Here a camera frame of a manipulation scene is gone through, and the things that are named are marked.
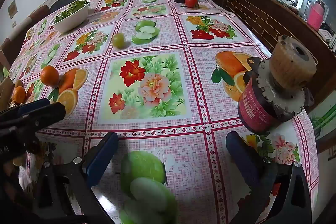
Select brown brick-pattern counter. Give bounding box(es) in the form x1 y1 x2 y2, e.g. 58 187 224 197
211 0 336 114

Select leafy greens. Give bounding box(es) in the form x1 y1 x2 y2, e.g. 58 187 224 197
54 0 90 24

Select white bowl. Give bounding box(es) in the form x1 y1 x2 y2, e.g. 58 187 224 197
50 0 91 33

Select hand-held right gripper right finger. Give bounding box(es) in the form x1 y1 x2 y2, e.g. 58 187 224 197
226 132 313 224

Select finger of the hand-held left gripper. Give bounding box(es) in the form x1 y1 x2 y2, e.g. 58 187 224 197
0 98 51 122
10 103 66 135

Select yellow wall sticker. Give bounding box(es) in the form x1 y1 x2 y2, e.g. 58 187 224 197
7 4 18 18

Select cardboard box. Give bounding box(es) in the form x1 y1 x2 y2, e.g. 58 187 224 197
0 77 15 109

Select orange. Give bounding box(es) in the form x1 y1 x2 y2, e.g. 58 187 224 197
40 65 60 87
12 86 27 105

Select pink bottle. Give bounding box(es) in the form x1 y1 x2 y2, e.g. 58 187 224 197
307 0 326 31

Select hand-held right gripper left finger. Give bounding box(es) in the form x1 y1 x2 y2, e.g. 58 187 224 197
31 132 119 224

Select green grape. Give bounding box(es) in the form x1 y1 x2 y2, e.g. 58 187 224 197
113 33 125 49

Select brown armchair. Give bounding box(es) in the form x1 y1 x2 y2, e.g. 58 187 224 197
0 5 50 67

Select fruit and flower printed tablecloth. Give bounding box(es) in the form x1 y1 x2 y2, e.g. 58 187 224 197
0 0 319 224

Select red motor with wooden pulley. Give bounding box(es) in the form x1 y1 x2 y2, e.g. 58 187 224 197
238 35 318 135

